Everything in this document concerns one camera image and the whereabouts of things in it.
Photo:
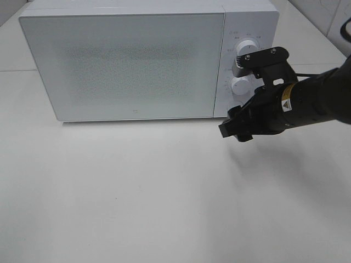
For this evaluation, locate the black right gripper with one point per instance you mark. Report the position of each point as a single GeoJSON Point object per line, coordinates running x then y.
{"type": "Point", "coordinates": [262, 113]}

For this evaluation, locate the white timer knob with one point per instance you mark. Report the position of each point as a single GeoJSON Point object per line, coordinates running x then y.
{"type": "Point", "coordinates": [241, 85]}

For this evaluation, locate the white microwave door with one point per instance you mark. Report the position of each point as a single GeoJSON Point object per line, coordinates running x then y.
{"type": "Point", "coordinates": [106, 68]}

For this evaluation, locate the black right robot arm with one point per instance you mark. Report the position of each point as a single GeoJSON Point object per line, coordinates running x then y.
{"type": "Point", "coordinates": [321, 98]}

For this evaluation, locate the upper white power knob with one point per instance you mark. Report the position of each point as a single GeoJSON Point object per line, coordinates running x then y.
{"type": "Point", "coordinates": [246, 46]}

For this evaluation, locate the white microwave oven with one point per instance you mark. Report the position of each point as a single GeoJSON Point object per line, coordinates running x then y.
{"type": "Point", "coordinates": [256, 20]}

